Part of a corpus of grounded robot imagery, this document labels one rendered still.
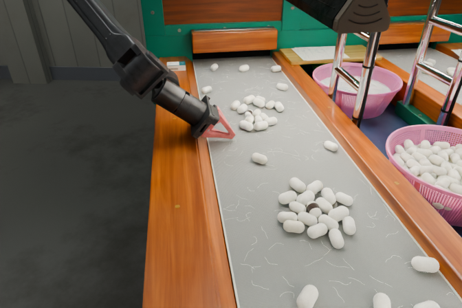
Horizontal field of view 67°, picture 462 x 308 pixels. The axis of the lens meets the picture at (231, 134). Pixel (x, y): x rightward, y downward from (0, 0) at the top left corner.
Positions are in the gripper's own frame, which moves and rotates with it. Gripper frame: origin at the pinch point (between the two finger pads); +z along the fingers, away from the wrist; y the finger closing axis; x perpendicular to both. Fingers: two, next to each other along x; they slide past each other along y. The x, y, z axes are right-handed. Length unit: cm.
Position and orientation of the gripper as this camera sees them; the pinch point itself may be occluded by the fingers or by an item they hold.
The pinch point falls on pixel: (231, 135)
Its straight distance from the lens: 79.9
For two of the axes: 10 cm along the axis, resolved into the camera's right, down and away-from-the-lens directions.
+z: 7.7, 4.8, 4.2
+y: -1.4, -5.0, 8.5
